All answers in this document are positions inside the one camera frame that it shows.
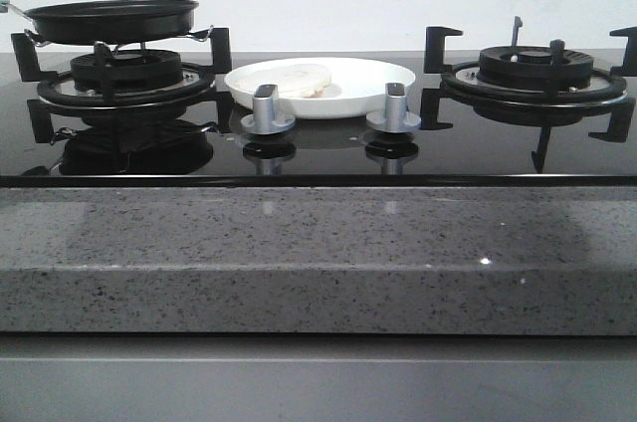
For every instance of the white fried egg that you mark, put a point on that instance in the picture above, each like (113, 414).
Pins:
(292, 81)

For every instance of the white round plate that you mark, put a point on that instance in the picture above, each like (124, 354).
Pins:
(356, 86)

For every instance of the black frying pan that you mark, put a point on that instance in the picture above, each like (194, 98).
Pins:
(112, 21)

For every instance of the black glass gas hob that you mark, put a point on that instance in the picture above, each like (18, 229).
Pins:
(203, 145)

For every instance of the left silver stove knob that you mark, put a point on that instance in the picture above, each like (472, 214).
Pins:
(267, 118)

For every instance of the silver stove knob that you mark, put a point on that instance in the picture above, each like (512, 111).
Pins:
(395, 116)
(267, 118)

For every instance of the right silver stove knob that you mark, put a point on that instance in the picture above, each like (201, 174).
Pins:
(395, 116)

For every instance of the right black burner grate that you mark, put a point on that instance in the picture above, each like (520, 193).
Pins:
(606, 94)

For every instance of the black burner grate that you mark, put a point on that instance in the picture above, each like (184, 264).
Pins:
(57, 93)
(606, 94)

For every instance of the left black burner head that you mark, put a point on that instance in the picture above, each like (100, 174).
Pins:
(129, 70)

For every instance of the black burner head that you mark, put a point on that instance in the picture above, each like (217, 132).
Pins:
(532, 68)
(129, 70)

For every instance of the right black burner head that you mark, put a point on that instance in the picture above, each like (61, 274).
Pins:
(532, 68)

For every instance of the left black burner grate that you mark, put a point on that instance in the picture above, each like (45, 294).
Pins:
(57, 93)

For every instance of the grey cabinet drawer front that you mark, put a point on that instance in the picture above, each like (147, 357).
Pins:
(299, 378)

